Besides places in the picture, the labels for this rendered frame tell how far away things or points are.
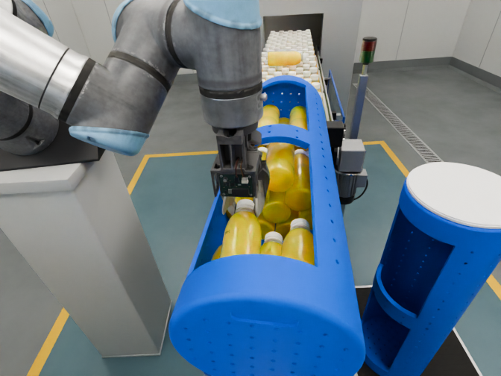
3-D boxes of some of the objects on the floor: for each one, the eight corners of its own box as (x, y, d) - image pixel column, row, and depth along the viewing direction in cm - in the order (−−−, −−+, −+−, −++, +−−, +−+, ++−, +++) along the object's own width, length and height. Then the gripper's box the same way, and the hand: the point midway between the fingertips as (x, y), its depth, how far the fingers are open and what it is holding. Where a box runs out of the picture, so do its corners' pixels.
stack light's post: (334, 237, 205) (360, 75, 139) (333, 233, 208) (358, 73, 142) (340, 237, 204) (368, 75, 139) (339, 233, 208) (367, 73, 142)
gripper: (188, 133, 42) (209, 238, 54) (269, 133, 40) (271, 242, 53) (203, 110, 48) (219, 207, 61) (273, 109, 47) (274, 210, 60)
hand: (245, 208), depth 58 cm, fingers closed on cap, 4 cm apart
